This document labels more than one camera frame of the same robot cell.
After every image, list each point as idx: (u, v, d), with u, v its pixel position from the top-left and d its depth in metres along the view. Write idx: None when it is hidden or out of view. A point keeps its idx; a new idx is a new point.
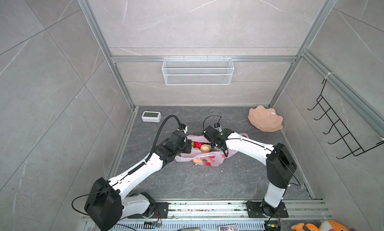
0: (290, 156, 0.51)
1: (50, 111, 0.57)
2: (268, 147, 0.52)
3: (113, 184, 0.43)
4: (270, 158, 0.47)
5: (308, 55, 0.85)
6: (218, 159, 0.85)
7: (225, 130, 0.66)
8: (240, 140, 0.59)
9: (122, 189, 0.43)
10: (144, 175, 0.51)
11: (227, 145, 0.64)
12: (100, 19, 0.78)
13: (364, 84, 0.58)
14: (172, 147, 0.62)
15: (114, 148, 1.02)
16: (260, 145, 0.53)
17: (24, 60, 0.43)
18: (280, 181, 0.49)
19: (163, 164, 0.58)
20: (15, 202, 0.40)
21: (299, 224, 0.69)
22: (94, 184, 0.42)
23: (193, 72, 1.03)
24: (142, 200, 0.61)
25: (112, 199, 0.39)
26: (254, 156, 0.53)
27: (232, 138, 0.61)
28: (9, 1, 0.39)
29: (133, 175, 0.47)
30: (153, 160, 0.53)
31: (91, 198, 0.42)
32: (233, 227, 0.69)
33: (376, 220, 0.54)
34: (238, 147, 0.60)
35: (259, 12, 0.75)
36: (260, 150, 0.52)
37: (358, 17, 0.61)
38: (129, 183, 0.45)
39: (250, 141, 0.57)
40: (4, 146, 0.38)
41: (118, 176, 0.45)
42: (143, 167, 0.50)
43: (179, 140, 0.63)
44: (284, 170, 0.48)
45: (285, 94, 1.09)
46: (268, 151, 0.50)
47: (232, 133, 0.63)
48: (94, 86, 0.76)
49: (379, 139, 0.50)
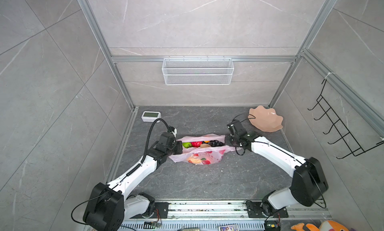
0: (322, 175, 0.46)
1: (50, 111, 0.57)
2: (298, 159, 0.48)
3: (113, 187, 0.43)
4: (299, 171, 0.44)
5: (308, 55, 0.85)
6: (216, 155, 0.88)
7: (253, 132, 0.64)
8: (268, 145, 0.56)
9: (123, 190, 0.44)
10: (141, 176, 0.52)
11: (252, 148, 0.61)
12: (100, 19, 0.78)
13: (364, 84, 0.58)
14: (162, 148, 0.65)
15: (114, 148, 1.02)
16: (288, 155, 0.50)
17: (24, 60, 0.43)
18: (305, 197, 0.45)
19: (157, 164, 0.61)
20: (15, 202, 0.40)
21: (299, 224, 0.69)
22: (92, 191, 0.42)
23: (193, 72, 1.03)
24: (141, 200, 0.61)
25: (117, 200, 0.40)
26: (280, 163, 0.52)
27: (259, 141, 0.58)
28: (9, 1, 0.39)
29: (131, 177, 0.48)
30: (148, 162, 0.55)
31: (90, 205, 0.42)
32: (233, 227, 0.69)
33: (376, 220, 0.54)
34: (263, 151, 0.57)
35: (259, 11, 0.75)
36: (289, 160, 0.48)
37: (358, 17, 0.61)
38: (128, 184, 0.46)
39: (279, 148, 0.53)
40: (4, 146, 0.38)
41: (116, 179, 0.46)
42: (140, 168, 0.52)
43: (168, 141, 0.66)
44: (312, 186, 0.44)
45: (285, 94, 1.09)
46: (297, 163, 0.47)
47: (260, 137, 0.60)
48: (94, 86, 0.76)
49: (379, 139, 0.50)
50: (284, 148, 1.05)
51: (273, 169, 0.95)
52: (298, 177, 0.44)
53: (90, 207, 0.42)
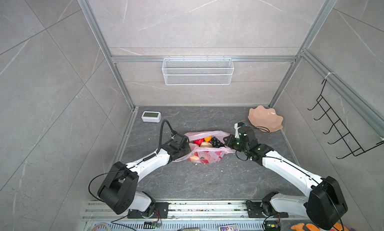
0: (341, 195, 0.43)
1: (50, 111, 0.57)
2: (314, 177, 0.45)
3: (130, 167, 0.47)
4: (316, 192, 0.41)
5: (308, 55, 0.85)
6: (214, 155, 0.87)
7: (264, 146, 0.62)
8: (280, 161, 0.53)
9: (139, 172, 0.47)
10: (154, 166, 0.56)
11: (263, 163, 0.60)
12: (100, 18, 0.77)
13: (364, 84, 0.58)
14: (176, 146, 0.69)
15: (114, 148, 1.02)
16: (304, 173, 0.47)
17: (24, 60, 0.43)
18: (323, 219, 0.42)
19: (169, 160, 0.63)
20: (15, 202, 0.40)
21: (299, 224, 0.69)
22: (112, 167, 0.45)
23: (193, 72, 1.03)
24: (145, 196, 0.61)
25: (131, 179, 0.43)
26: (294, 182, 0.50)
27: (271, 156, 0.56)
28: (9, 1, 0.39)
29: (146, 163, 0.51)
30: (162, 154, 0.58)
31: (108, 179, 0.45)
32: (233, 227, 0.69)
33: (375, 220, 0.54)
34: (275, 168, 0.55)
35: (259, 12, 0.75)
36: (304, 179, 0.46)
37: (358, 17, 0.61)
38: (143, 168, 0.49)
39: (293, 165, 0.51)
40: (4, 146, 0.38)
41: (134, 162, 0.49)
42: (155, 158, 0.55)
43: (182, 141, 0.70)
44: (330, 207, 0.42)
45: (285, 94, 1.09)
46: (314, 183, 0.44)
47: (271, 151, 0.58)
48: (94, 86, 0.76)
49: (379, 139, 0.50)
50: (284, 148, 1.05)
51: None
52: (315, 198, 0.42)
53: (107, 182, 0.45)
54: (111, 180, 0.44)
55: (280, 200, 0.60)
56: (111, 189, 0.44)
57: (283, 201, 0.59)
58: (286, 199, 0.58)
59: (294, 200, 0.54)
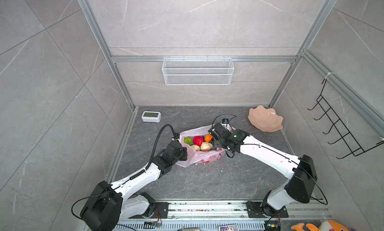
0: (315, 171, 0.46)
1: (50, 111, 0.57)
2: (293, 159, 0.46)
3: (115, 188, 0.44)
4: None
5: (308, 55, 0.85)
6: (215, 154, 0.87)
7: (238, 131, 0.58)
8: (259, 146, 0.52)
9: (123, 193, 0.44)
10: (143, 183, 0.53)
11: (241, 149, 0.57)
12: (100, 18, 0.77)
13: (364, 84, 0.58)
14: (168, 158, 0.65)
15: (114, 148, 1.02)
16: (283, 157, 0.47)
17: (24, 60, 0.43)
18: (302, 195, 0.46)
19: (160, 174, 0.61)
20: (15, 202, 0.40)
21: (299, 224, 0.69)
22: (96, 188, 0.43)
23: (193, 72, 1.03)
24: (140, 202, 0.60)
25: (115, 201, 0.41)
26: (274, 165, 0.50)
27: (249, 143, 0.53)
28: (9, 1, 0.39)
29: (133, 181, 0.49)
30: (152, 169, 0.56)
31: (90, 201, 0.43)
32: (233, 227, 0.69)
33: (375, 220, 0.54)
34: (254, 154, 0.54)
35: (259, 12, 0.75)
36: (284, 162, 0.46)
37: (358, 17, 0.61)
38: (130, 188, 0.47)
39: (270, 149, 0.50)
40: (4, 146, 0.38)
41: (119, 181, 0.47)
42: (143, 174, 0.52)
43: (175, 151, 0.66)
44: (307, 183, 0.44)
45: (285, 94, 1.09)
46: (294, 165, 0.45)
47: (248, 137, 0.56)
48: (94, 86, 0.76)
49: (379, 139, 0.50)
50: (284, 148, 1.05)
51: (273, 169, 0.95)
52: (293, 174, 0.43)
53: (90, 203, 0.42)
54: (95, 202, 0.44)
55: (273, 197, 0.62)
56: (94, 213, 0.42)
57: (274, 196, 0.61)
58: (275, 193, 0.59)
59: (280, 190, 0.56)
